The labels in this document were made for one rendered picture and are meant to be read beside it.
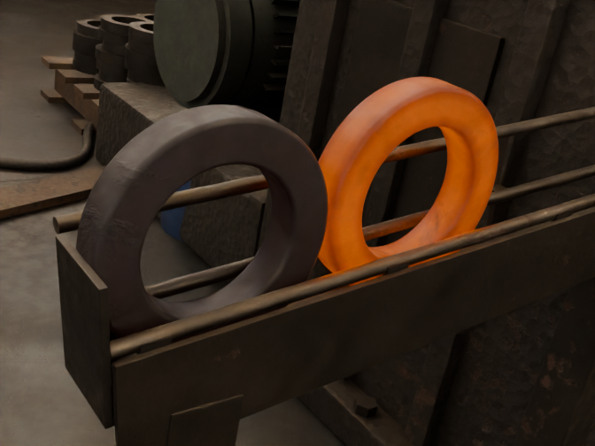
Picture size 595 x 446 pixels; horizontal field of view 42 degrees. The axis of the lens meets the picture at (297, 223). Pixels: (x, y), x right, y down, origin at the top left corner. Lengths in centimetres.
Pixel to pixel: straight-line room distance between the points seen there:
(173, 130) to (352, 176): 15
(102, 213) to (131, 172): 3
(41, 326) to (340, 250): 108
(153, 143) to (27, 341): 111
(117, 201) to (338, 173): 17
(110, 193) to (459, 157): 32
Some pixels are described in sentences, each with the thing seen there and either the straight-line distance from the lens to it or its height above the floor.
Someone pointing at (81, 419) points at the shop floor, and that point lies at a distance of 137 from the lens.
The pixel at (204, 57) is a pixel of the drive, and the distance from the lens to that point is 190.
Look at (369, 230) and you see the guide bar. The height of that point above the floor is 61.
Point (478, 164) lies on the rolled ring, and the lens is 66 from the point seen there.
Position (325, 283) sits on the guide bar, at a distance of 57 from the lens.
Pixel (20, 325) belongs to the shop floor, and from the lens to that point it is 161.
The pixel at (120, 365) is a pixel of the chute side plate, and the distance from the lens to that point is 50.
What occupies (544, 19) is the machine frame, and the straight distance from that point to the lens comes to 104.
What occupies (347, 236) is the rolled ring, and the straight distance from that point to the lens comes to 59.
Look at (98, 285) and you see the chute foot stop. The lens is 47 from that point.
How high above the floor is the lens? 87
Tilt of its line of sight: 23 degrees down
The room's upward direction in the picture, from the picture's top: 11 degrees clockwise
